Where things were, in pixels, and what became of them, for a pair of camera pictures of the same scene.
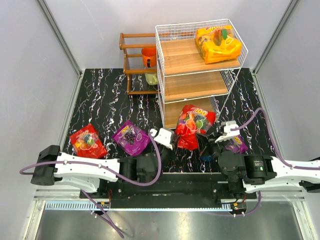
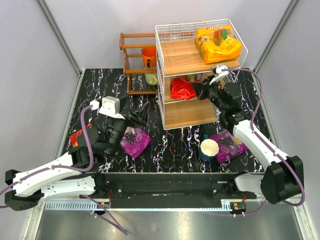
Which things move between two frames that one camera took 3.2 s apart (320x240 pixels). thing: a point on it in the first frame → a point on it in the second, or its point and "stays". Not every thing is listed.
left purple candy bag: (134, 139) stays
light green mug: (152, 79) stays
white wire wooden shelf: (198, 64) stays
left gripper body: (167, 151) → (128, 117)
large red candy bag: (192, 121) → (181, 89)
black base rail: (173, 190) stays
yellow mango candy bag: (218, 43) stays
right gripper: (212, 135) → (205, 88)
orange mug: (149, 55) stays
